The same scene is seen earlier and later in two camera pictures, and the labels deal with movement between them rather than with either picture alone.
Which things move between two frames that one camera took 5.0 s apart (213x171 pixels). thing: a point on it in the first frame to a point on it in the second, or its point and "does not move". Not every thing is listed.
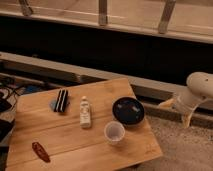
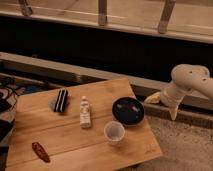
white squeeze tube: [85, 113] does not move
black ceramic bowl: [128, 110] does not move
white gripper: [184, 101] to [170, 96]
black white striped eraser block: [61, 101] does not move
